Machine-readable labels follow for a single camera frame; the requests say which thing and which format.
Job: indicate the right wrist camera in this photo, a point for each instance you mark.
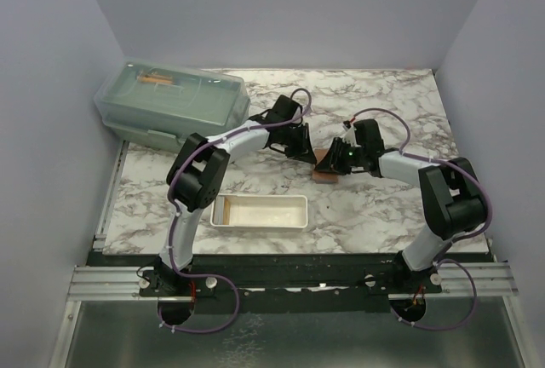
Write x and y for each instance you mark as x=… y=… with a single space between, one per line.
x=349 y=135

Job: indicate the white plastic tray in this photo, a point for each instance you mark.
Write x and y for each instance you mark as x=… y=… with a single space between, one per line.
x=259 y=212

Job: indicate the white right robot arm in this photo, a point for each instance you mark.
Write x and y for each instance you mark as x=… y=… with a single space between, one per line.
x=453 y=204

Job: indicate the tan leather card holder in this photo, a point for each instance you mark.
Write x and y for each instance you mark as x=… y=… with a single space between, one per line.
x=321 y=177

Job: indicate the green translucent storage box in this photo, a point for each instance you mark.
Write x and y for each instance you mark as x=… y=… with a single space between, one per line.
x=159 y=106

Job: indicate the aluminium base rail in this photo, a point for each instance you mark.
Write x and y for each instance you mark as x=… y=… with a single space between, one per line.
x=102 y=284

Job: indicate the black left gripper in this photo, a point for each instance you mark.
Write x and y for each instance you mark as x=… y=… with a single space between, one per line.
x=304 y=150

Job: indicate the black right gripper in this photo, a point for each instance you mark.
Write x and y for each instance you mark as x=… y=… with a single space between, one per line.
x=331 y=162

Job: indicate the stack of cards in tray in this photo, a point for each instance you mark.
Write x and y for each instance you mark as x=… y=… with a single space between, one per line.
x=221 y=213

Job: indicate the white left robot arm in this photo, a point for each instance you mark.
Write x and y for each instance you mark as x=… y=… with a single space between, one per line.
x=198 y=171

